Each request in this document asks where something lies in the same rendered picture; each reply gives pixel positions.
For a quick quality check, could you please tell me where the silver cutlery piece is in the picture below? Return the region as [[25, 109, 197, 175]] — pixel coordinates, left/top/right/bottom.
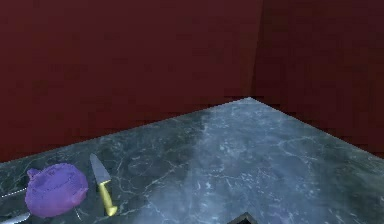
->
[[0, 212, 32, 224]]

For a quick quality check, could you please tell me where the yellow-handled kitchen knife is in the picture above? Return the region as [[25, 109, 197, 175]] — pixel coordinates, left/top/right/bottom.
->
[[89, 153, 119, 217]]

